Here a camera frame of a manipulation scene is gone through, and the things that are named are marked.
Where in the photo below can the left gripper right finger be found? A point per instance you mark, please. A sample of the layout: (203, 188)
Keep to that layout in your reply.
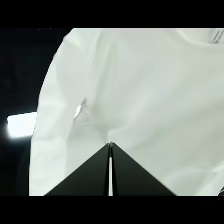
(133, 176)

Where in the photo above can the white long-sleeved shirt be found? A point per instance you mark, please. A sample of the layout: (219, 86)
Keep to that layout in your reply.
(140, 83)

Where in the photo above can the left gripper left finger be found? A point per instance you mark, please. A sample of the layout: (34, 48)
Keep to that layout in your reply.
(90, 176)

